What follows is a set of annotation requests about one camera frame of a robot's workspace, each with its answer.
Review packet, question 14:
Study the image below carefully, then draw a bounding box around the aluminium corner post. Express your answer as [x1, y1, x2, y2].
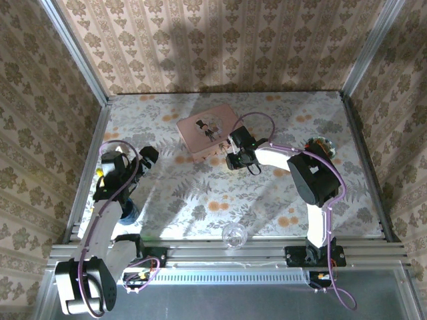
[340, 0, 408, 101]
[37, 0, 110, 107]

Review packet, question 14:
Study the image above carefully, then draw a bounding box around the right aluminium corner post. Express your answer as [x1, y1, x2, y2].
[340, 0, 408, 101]

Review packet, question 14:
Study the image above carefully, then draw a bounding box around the dark blue cup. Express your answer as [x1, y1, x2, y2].
[119, 199, 139, 225]

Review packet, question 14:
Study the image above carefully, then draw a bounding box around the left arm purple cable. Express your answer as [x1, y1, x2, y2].
[77, 139, 161, 317]

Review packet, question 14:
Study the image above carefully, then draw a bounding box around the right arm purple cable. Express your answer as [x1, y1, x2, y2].
[232, 111, 358, 311]

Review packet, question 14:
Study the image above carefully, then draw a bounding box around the left aluminium corner post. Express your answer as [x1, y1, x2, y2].
[37, 0, 110, 107]

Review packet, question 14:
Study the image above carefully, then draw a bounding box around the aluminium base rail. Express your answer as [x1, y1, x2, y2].
[46, 240, 410, 267]

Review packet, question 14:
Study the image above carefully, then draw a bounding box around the black connector block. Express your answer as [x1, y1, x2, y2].
[122, 271, 157, 294]
[308, 270, 338, 294]

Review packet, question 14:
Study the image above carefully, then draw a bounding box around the black mount plate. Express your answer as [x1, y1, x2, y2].
[121, 247, 167, 269]
[284, 245, 347, 269]

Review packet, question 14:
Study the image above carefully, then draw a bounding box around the pink box with couple picture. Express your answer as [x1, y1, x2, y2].
[175, 102, 240, 165]

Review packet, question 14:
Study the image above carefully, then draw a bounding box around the left aluminium side rail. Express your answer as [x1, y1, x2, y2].
[61, 103, 113, 244]

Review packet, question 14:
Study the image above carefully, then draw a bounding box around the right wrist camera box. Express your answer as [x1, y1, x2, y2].
[229, 131, 242, 153]

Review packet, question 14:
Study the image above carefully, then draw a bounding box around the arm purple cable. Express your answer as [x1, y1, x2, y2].
[77, 139, 161, 317]
[232, 111, 358, 311]

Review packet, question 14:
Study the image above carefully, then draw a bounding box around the white slotted cable duct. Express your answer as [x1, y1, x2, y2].
[117, 269, 311, 285]

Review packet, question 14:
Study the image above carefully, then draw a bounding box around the right black connector block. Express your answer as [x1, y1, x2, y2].
[308, 270, 338, 294]

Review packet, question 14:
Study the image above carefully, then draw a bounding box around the leaf pattern bowl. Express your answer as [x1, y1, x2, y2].
[306, 135, 336, 158]

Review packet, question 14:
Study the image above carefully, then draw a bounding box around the grey metal sheet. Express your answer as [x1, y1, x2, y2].
[33, 261, 427, 320]

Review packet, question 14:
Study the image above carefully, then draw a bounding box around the left black connector block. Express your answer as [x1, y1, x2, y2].
[122, 271, 157, 294]

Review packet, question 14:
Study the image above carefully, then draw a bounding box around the right black mount plate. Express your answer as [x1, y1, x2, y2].
[284, 245, 347, 269]

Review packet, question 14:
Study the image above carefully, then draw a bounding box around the clear glass cup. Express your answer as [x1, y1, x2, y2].
[222, 222, 249, 250]

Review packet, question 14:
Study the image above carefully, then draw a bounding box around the left black mount plate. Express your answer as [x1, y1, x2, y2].
[121, 247, 167, 269]

